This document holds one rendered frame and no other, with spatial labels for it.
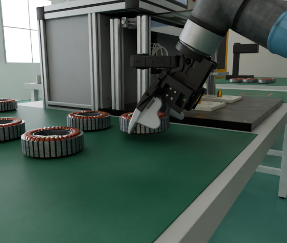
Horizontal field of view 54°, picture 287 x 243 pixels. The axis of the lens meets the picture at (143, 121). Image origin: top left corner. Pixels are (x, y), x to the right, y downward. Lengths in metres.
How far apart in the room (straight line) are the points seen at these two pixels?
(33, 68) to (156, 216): 8.16
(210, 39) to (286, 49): 0.12
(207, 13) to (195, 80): 0.12
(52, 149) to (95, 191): 0.16
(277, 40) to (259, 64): 5.84
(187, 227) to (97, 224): 0.09
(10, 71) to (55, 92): 6.94
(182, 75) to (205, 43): 0.08
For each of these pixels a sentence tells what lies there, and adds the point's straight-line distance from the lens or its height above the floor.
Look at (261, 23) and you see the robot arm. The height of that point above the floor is 0.97.
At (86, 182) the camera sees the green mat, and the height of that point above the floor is 0.75.
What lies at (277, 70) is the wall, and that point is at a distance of 6.28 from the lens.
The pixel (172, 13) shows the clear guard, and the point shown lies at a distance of 0.89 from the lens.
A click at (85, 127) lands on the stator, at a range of 0.70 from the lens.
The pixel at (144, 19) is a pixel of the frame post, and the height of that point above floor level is 1.04.
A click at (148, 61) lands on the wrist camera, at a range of 0.59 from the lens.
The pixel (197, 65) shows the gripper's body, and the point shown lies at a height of 0.91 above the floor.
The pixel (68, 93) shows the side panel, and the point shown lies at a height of 0.81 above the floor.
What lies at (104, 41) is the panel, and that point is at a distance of 0.95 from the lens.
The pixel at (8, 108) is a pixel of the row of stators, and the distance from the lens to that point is 1.10.
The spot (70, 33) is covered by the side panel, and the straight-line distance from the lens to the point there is 1.03.
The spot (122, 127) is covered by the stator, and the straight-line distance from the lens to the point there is 0.61.
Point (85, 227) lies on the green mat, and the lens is 0.31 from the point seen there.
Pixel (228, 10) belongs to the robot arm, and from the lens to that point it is 0.52.
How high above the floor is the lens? 0.91
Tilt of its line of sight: 11 degrees down
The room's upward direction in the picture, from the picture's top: straight up
